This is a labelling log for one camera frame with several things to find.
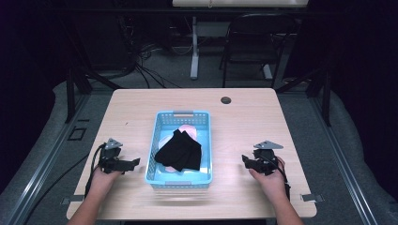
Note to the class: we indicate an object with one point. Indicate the white desk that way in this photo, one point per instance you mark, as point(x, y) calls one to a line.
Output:
point(194, 47)

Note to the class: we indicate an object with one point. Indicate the person's left hand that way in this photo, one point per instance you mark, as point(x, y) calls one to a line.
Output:
point(101, 181)

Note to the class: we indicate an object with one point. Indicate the black folding chair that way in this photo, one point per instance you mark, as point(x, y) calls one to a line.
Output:
point(259, 34)

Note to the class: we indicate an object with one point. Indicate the black cloth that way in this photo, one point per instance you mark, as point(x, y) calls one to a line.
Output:
point(181, 153)

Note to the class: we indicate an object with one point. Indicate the black metal stand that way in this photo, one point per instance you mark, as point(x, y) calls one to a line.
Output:
point(70, 93)
point(327, 93)

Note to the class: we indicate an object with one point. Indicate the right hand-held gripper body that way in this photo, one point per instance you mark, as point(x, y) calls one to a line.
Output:
point(266, 159)

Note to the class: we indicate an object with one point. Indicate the black floor socket frame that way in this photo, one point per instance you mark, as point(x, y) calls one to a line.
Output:
point(77, 133)

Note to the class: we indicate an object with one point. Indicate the light blue plastic basket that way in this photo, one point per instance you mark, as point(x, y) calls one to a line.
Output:
point(205, 150)

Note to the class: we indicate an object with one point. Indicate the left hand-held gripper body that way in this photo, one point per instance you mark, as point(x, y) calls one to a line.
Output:
point(109, 154)

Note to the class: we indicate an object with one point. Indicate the person's right hand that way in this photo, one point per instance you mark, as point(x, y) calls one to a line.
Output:
point(271, 184)

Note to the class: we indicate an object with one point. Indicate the grey metal table bracket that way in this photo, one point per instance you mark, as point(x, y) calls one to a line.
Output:
point(311, 198)
point(73, 199)

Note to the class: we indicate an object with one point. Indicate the grey metal floor rail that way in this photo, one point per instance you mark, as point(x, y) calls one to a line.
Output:
point(344, 165)
point(40, 168)

